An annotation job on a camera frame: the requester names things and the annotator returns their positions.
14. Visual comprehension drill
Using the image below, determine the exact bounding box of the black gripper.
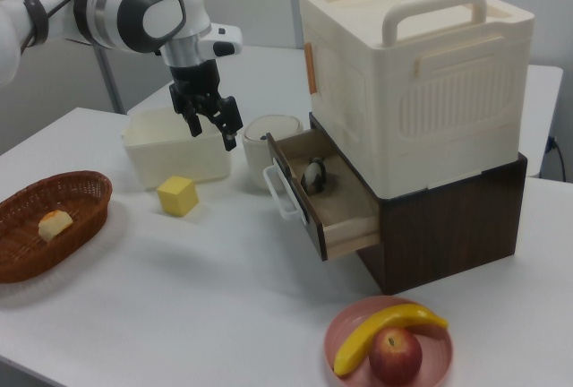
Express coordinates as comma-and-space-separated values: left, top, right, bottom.
168, 58, 244, 152

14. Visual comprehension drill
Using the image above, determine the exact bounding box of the wooden drawer with white handle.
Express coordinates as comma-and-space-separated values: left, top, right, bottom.
261, 129, 381, 262

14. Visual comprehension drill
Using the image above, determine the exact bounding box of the dark wood drawer cabinet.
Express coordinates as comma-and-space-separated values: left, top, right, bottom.
308, 111, 529, 297

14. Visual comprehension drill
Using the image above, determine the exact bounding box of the white rectangular plastic bin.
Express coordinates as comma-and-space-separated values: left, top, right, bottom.
122, 107, 233, 189

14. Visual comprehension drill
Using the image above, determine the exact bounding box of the white round lidded container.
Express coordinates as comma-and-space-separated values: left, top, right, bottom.
242, 114, 306, 191

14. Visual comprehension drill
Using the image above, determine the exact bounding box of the yellow cube block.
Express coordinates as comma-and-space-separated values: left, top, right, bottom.
156, 176, 200, 218

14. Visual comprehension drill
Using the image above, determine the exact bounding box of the small penguin figurine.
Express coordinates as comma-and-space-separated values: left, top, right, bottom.
300, 157, 328, 195

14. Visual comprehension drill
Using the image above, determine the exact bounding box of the brown wicker basket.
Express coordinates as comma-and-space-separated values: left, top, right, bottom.
0, 170, 114, 284

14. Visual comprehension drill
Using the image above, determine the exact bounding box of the bread piece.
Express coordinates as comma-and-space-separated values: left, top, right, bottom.
38, 209, 74, 244

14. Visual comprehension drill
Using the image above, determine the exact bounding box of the cream plastic storage box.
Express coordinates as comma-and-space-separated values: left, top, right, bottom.
297, 0, 536, 201

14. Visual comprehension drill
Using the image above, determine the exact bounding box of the pink plate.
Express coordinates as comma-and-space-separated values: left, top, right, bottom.
324, 295, 455, 387

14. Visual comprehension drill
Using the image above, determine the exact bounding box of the yellow banana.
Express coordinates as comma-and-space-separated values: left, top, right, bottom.
332, 303, 449, 377

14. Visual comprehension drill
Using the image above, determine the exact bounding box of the red apple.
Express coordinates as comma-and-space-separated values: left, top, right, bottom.
368, 327, 423, 384

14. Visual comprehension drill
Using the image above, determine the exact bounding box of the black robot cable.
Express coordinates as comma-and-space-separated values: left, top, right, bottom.
20, 0, 120, 50

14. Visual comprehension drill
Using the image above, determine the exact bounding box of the black power cable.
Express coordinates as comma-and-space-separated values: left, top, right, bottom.
544, 134, 566, 179

